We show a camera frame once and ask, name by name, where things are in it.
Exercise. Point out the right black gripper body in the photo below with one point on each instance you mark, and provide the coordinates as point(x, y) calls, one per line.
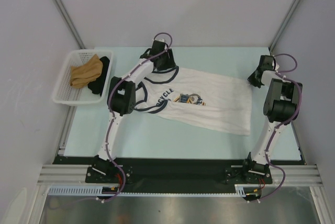
point(254, 81)

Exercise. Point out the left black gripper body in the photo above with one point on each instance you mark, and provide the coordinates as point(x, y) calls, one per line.
point(166, 63)

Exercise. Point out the white graphic tank top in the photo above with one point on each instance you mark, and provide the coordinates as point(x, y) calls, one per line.
point(197, 98)

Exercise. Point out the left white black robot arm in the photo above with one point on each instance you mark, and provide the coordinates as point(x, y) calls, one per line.
point(122, 101)

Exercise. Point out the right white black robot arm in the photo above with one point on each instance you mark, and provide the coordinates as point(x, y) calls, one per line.
point(281, 107)

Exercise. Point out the black tank top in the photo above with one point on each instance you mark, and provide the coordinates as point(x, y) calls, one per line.
point(97, 86)

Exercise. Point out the tan tank top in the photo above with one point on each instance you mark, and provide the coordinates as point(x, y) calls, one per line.
point(81, 76)

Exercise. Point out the white plastic basket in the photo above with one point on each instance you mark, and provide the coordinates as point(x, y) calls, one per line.
point(63, 93)

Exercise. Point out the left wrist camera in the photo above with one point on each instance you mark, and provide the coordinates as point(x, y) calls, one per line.
point(160, 41)

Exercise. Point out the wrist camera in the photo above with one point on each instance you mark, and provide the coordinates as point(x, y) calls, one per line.
point(160, 41)
point(276, 66)

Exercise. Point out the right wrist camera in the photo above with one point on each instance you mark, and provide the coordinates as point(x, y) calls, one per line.
point(276, 66)

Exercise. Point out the left aluminium corner post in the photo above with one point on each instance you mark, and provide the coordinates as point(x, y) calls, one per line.
point(69, 23)

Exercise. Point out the aluminium corner post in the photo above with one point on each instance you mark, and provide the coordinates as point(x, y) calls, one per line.
point(290, 13)
point(69, 23)

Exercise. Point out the right aluminium corner post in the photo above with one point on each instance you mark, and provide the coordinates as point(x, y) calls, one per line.
point(290, 13)

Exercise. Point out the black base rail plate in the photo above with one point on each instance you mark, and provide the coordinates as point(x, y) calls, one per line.
point(187, 174)

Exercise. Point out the white slotted cable duct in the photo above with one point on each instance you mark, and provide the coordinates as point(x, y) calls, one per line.
point(109, 191)

